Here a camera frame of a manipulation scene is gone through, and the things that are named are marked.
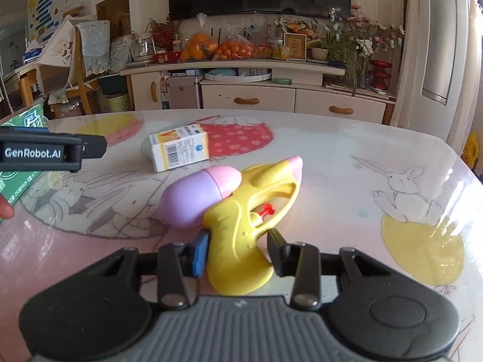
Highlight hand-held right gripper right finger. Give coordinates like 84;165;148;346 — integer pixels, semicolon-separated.
267;230;412;309

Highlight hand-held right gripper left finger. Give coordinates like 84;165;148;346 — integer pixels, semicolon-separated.
64;231;210;309

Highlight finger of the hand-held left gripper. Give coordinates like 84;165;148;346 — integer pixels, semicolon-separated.
81;135;108;160

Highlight green milk carton box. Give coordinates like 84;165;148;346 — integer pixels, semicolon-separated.
0;98;51;206

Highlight yellow pink water gun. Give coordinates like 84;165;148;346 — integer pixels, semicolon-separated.
160;155;304;296

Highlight person's left hand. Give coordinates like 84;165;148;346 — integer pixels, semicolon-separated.
0;193;16;220

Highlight green waste bin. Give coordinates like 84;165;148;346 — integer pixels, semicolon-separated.
106;92;131;114

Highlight wooden side table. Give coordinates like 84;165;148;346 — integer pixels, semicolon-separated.
4;62;42;110

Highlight orange white medicine box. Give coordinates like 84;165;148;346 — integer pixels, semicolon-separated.
148;123;211;173

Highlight white green certificate board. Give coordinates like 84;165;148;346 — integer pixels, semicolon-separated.
109;37;133;70

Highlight white cartoon cloth cover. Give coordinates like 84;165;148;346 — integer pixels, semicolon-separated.
36;19;78;104

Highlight pink metal case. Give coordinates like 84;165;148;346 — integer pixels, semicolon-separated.
167;75;200;110

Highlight glass kettle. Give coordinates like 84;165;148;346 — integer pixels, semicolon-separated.
130;34;156;63

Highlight red flat box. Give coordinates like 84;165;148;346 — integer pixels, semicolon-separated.
153;51;184;64

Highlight red berry branches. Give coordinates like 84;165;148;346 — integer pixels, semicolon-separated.
147;15;178;51

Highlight bag of large oranges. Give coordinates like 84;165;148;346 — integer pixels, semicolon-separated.
180;32;219;63

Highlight cream television cabinet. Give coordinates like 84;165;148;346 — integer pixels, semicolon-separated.
119;58;397;125

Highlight white round tray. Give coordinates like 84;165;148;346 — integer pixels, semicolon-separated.
204;67;272;81

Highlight bag of small tangerines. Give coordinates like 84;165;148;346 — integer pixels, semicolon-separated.
213;36;255;61

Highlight red candle stand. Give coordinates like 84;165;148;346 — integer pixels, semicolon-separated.
369;59;391;91

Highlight green potted plant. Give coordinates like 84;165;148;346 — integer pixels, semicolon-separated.
307;32;372;95

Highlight pink flower bouquet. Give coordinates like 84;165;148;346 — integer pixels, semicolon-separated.
328;5;404;87

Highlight white standing air conditioner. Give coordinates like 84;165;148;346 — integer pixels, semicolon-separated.
400;0;480;148

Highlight blue yellow wall poster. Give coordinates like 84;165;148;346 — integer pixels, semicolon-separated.
26;0;93;46

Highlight wooden picture frame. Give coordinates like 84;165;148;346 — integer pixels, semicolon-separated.
283;33;307;61

